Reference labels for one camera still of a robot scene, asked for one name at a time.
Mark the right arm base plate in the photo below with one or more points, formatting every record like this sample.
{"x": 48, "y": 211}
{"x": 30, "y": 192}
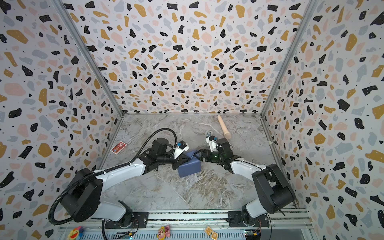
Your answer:
{"x": 238, "y": 219}

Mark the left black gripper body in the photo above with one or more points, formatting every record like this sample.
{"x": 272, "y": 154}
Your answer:
{"x": 167, "y": 158}

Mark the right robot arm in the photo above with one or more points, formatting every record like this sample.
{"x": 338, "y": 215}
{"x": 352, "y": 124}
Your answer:
{"x": 273, "y": 190}

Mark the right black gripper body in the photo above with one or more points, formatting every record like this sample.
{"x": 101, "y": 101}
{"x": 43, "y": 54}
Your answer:
{"x": 205, "y": 153}

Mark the red playing card deck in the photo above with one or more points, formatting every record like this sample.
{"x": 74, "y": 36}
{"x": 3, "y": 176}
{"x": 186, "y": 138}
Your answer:
{"x": 120, "y": 146}

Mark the pink yellow sticker toy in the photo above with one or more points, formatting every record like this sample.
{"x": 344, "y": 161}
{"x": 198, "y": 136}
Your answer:
{"x": 164, "y": 232}

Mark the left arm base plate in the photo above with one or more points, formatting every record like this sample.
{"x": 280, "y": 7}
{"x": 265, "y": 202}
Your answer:
{"x": 131, "y": 221}

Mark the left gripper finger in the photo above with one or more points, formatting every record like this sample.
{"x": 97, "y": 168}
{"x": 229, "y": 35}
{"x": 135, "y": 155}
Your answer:
{"x": 177, "y": 164}
{"x": 182, "y": 154}

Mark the orange square sticker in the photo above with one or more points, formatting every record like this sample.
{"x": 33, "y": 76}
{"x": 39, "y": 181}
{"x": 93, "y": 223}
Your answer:
{"x": 211, "y": 233}

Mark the aluminium mounting rail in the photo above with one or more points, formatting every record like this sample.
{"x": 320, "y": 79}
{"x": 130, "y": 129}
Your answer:
{"x": 287, "y": 224}

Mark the blue wrapping paper sheet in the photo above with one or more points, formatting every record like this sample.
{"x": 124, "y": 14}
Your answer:
{"x": 191, "y": 167}

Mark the colourful round sticker toy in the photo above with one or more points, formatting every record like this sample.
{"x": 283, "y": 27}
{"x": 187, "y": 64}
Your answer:
{"x": 76, "y": 234}

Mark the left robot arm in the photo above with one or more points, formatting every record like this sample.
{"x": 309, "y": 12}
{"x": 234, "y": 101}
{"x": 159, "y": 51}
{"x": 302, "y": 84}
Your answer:
{"x": 82, "y": 199}

